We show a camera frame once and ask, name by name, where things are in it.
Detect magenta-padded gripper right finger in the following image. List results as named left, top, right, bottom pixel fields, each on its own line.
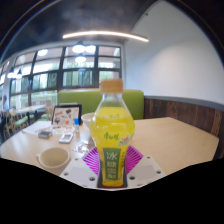
left=124, top=144, right=167, bottom=189

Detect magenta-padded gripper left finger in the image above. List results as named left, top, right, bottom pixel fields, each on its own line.
left=59, top=146, right=101, bottom=189

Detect yellow drink bottle orange cap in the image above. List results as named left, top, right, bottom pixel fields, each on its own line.
left=89, top=78, right=136, bottom=189

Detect clear plastic wrapper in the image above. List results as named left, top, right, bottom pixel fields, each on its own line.
left=72, top=137, right=96, bottom=155

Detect white ceramic mug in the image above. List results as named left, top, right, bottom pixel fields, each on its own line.
left=35, top=146, right=72, bottom=176

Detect white handheld device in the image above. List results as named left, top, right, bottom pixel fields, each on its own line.
left=58, top=132, right=75, bottom=145

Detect small blue-capped bottle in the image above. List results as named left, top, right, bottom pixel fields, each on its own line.
left=73, top=117, right=81, bottom=139

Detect small grey box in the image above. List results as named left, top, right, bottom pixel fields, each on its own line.
left=37, top=130, right=54, bottom=140

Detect white bowl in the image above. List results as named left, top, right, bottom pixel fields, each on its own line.
left=80, top=112, right=97, bottom=130

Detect black-framed picture stand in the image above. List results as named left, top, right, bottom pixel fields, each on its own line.
left=51, top=103, right=83, bottom=127

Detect white paper sheet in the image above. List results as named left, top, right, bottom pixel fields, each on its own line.
left=21, top=120, right=53, bottom=136

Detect green upholstered bench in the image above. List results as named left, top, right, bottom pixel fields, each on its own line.
left=56, top=88, right=145, bottom=121

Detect group of chairs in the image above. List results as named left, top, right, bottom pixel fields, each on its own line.
left=0, top=109, right=38, bottom=139

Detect person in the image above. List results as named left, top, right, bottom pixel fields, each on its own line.
left=1, top=94, right=11, bottom=114

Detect round pendant lamps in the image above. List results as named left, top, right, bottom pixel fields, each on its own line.
left=6, top=41, right=98, bottom=80

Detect long linear ceiling light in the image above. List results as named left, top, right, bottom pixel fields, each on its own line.
left=61, top=30, right=150, bottom=44

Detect black-framed window wall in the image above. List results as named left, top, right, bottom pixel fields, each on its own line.
left=0, top=43, right=123, bottom=111

